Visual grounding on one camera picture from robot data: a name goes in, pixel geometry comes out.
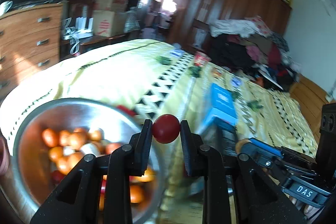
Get fruits in bowl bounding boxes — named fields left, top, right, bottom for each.
left=42, top=127, right=156, bottom=211

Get person's right hand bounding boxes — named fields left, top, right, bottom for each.
left=289, top=196, right=322, bottom=222

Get person's left hand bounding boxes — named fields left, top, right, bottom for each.
left=0, top=135, right=10, bottom=176

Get blue and black box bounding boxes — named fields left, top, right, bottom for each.
left=196, top=83, right=238, bottom=156

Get silver metal bowl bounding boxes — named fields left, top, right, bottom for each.
left=13, top=98, right=163, bottom=223

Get wooden headboard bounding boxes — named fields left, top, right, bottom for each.
left=289, top=75, right=335, bottom=143

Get red snack can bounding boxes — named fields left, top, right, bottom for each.
left=194, top=51, right=211, bottom=68

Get pile of clothes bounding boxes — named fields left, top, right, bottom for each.
left=207, top=16, right=301, bottom=92

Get yellow patterned bed blanket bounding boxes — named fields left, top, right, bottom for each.
left=1, top=39, right=318, bottom=156

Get wooden chest of drawers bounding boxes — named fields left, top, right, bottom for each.
left=1, top=3, right=63, bottom=100

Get brown wooden wardrobe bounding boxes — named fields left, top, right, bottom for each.
left=167, top=0, right=291, bottom=52

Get stacked cardboard boxes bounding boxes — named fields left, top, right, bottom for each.
left=93, top=0, right=128, bottom=38

